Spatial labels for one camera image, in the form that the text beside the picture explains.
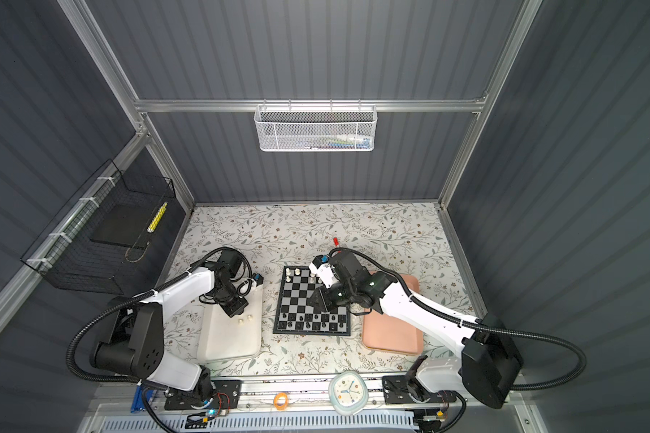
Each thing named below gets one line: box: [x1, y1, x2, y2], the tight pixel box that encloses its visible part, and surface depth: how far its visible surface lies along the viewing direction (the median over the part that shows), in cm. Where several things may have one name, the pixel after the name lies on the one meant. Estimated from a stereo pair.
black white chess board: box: [272, 265, 352, 337], surface depth 88 cm
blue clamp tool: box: [130, 385, 153, 414], surface depth 72 cm
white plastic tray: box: [197, 284, 263, 363], surface depth 86 cm
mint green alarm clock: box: [328, 370, 370, 415], surface depth 73 cm
